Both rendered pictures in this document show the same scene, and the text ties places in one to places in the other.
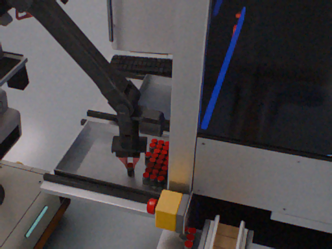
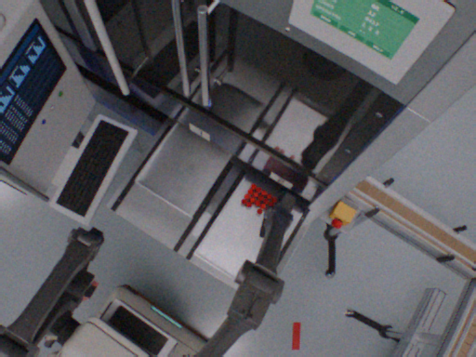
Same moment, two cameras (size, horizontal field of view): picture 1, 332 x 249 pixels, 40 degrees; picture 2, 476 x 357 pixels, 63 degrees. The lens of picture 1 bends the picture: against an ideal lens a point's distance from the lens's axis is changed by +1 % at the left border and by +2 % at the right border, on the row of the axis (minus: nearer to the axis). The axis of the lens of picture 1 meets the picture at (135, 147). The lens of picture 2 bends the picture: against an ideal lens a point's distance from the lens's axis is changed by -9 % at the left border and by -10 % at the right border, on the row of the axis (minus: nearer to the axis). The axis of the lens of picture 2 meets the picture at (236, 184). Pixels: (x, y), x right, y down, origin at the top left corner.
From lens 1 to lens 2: 1.30 m
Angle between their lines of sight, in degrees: 50
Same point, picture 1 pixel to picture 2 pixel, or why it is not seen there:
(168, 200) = (344, 211)
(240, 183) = not seen: hidden behind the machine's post
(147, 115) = (288, 204)
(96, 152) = (231, 253)
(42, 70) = not seen: outside the picture
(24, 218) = (165, 327)
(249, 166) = not seen: hidden behind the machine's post
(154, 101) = (172, 184)
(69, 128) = (17, 267)
